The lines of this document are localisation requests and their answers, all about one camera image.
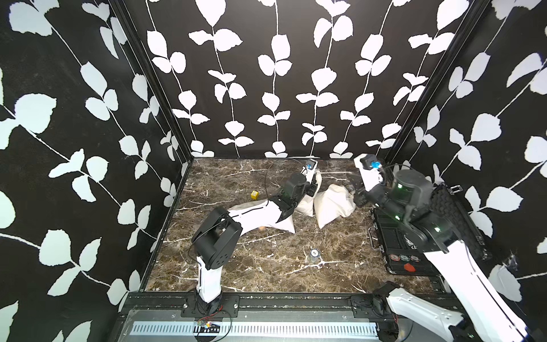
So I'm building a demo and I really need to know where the cream cloth bag corner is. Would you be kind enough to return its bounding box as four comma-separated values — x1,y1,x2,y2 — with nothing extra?
295,170,322,217
313,184,356,229

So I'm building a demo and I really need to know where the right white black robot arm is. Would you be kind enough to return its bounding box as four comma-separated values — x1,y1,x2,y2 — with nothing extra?
354,162,533,341

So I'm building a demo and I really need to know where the small green circuit board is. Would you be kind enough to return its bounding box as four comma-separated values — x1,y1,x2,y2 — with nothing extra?
196,322,222,335

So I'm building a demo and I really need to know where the black foam-lined hard case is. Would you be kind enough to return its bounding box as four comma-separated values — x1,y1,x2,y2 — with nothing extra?
369,185,492,277

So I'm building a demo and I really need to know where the cream cloth drawstring soil bag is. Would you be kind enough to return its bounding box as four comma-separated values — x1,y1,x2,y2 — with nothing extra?
228,199,295,235

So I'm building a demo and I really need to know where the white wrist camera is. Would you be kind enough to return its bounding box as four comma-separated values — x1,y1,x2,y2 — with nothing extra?
301,159,318,184
354,153,384,192

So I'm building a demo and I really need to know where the small clear glass jar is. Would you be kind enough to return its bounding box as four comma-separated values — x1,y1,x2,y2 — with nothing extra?
308,249,321,264

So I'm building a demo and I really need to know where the black front mounting rail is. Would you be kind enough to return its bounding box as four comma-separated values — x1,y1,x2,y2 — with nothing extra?
123,292,467,318

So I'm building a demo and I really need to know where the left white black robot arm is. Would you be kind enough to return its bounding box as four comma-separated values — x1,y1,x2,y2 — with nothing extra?
191,170,322,306

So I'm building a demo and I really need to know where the perforated metal rail strip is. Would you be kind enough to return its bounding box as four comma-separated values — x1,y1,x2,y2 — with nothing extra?
129,321,378,339

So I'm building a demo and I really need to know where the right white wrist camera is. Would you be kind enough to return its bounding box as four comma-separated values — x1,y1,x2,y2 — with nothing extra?
354,153,384,192

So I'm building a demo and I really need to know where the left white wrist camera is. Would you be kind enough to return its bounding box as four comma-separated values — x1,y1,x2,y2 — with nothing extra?
301,159,318,184

